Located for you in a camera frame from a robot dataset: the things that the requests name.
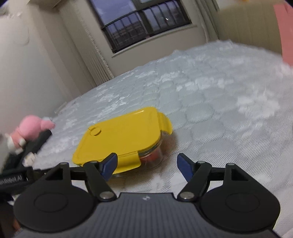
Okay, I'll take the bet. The red plastic pig toy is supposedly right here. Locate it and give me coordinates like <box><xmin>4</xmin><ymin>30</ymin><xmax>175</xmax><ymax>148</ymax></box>
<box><xmin>140</xmin><ymin>148</ymin><xmax>162</xmax><ymax>164</ymax></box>

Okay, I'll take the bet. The yellow container lid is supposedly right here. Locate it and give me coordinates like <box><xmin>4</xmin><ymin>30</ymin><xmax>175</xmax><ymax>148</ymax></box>
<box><xmin>73</xmin><ymin>107</ymin><xmax>172</xmax><ymax>166</ymax></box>

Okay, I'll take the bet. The black garment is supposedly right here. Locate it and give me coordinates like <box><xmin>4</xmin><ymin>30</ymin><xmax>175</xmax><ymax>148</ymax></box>
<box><xmin>1</xmin><ymin>130</ymin><xmax>52</xmax><ymax>174</ymax></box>

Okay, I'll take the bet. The pink plush toy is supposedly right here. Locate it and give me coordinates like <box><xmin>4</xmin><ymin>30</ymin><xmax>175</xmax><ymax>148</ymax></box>
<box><xmin>5</xmin><ymin>115</ymin><xmax>55</xmax><ymax>154</ymax></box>

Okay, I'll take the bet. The beige curtain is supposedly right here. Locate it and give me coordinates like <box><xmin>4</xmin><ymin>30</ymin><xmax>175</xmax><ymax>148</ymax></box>
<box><xmin>59</xmin><ymin>1</ymin><xmax>114</xmax><ymax>85</ymax></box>

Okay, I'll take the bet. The dark window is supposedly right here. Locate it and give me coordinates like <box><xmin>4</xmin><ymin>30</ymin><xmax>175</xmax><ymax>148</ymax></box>
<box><xmin>88</xmin><ymin>0</ymin><xmax>191</xmax><ymax>53</ymax></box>

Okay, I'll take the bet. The beige headboard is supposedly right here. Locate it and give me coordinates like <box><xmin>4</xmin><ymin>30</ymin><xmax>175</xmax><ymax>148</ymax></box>
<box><xmin>217</xmin><ymin>1</ymin><xmax>284</xmax><ymax>54</ymax></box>

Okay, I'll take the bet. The pink pillow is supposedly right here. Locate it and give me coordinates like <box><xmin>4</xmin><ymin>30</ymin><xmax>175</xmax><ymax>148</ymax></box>
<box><xmin>274</xmin><ymin>2</ymin><xmax>293</xmax><ymax>66</ymax></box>

